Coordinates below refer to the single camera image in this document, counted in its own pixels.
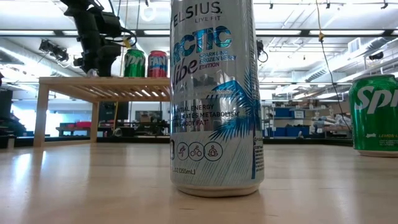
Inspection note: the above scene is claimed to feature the green Sprite can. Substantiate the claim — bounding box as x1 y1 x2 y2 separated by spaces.
123 49 146 78
348 73 398 158

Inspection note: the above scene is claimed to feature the metal storage rack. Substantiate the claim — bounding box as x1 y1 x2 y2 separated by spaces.
262 98 354 139

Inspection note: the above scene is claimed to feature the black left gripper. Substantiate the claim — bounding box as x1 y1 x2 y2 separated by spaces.
67 9 123 78

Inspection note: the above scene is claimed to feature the black monitor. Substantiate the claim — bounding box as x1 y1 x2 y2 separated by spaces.
98 101 130 123

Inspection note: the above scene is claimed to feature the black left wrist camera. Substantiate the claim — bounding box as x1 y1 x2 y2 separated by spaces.
99 11 123 39

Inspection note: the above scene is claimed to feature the silver Celsius Arctic Vibe can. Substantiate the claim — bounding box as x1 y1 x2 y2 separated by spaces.
169 0 266 198

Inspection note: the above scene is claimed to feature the red Fanta can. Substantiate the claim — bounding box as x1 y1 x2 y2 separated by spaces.
147 50 169 78

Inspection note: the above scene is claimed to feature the wooden slatted shelf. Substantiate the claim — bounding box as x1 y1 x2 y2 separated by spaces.
33 76 171 147

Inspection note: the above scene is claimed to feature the thin hanging cable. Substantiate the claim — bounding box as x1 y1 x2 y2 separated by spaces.
315 0 354 133

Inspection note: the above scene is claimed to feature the white hanging ring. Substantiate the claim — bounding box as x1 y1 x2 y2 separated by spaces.
139 2 158 22

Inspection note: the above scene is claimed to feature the black ceiling-mounted device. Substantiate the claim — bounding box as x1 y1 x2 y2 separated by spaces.
38 39 70 63
368 51 385 62

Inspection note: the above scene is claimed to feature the red and black bench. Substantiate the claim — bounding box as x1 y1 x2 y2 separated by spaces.
55 121 94 137

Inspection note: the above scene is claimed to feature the black overhead camera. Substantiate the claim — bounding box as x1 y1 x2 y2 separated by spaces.
256 39 269 63

